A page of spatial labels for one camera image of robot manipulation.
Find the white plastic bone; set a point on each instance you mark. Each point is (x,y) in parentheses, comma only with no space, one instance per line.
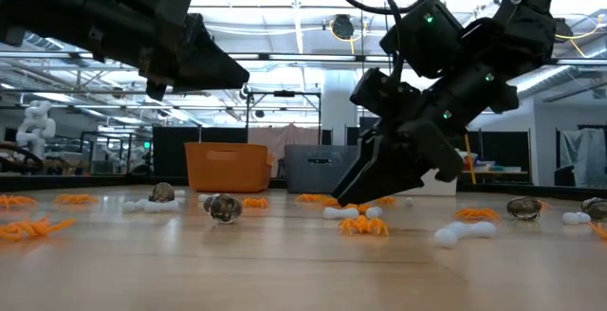
(576,217)
(340,213)
(469,229)
(373,212)
(161,206)
(180,193)
(205,196)
(131,205)
(409,201)

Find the black metal frame stand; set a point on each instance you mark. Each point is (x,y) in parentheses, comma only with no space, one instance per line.
(283,94)

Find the black chair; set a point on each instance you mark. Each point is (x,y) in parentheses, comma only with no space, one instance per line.
(564,177)

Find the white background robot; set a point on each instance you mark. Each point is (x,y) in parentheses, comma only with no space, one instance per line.
(35,128)

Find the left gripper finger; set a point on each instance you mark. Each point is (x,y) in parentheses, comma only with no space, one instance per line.
(213,64)

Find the white building column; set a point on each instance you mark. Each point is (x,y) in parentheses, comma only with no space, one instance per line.
(336,107)

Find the white plastic bin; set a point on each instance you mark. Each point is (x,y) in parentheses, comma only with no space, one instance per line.
(438,188)

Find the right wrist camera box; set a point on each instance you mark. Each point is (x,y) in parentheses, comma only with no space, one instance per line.
(381,93)

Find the pink hanging cloth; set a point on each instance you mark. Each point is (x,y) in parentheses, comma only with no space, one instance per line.
(294,135)

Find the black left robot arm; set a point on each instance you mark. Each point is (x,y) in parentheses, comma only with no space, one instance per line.
(47,12)

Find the orange plastic bin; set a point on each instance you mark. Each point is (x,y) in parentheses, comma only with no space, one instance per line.
(227,166)

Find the grey plastic bin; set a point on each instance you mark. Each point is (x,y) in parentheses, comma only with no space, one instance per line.
(313,173)

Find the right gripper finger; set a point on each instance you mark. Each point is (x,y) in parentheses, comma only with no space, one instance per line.
(389,173)
(353,169)

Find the cluttered side table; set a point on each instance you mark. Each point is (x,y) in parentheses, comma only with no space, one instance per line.
(502,172)

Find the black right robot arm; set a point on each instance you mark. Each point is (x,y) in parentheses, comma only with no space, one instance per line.
(531,22)

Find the grey tarp cover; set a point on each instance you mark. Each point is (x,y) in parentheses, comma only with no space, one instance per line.
(588,157)

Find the black metal workcell frame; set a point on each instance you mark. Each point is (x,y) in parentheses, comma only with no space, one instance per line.
(81,152)

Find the black aluminium table frame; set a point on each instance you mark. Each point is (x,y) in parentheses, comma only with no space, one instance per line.
(95,181)

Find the black curved tube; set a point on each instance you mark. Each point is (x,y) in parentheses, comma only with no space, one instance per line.
(33,158)

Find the black partition panel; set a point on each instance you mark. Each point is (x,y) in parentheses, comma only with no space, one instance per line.
(171,154)
(502,147)

